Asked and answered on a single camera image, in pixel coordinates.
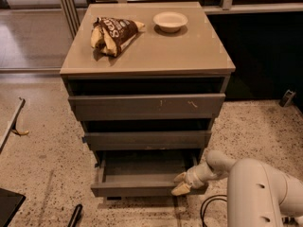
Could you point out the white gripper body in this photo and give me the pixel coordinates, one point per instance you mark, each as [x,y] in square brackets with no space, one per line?
[193,178]

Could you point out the grey bottom drawer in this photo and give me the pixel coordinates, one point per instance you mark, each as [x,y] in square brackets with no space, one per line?
[140,173]

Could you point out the grey drawer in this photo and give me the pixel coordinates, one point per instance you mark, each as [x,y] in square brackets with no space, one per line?
[93,108]
[147,140]
[140,173]

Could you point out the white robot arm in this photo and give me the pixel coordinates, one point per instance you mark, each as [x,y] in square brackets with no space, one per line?
[258,195]

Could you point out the grey middle drawer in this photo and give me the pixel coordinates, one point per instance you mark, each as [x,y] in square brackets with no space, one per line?
[147,140]

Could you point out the grey top drawer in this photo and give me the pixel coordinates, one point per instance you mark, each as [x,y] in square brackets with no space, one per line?
[93,108]

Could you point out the grey drawer cabinet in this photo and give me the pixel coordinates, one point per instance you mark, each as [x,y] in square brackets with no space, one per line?
[190,61]

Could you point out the small grey door stop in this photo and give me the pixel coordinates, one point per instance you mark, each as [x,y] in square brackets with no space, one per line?
[287,98]

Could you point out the white paper bowl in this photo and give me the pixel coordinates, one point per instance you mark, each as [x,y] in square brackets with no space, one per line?
[170,22]

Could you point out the brown chip bag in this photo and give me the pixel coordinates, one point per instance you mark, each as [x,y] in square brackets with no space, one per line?
[111,36]

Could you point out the black flat object corner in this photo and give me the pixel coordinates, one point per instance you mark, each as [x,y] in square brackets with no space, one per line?
[10,202]

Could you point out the metal bar on floor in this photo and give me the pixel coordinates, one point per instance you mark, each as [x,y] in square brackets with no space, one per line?
[12,125]

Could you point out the black handle on floor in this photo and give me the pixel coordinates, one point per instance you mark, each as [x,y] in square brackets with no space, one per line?
[75,216]

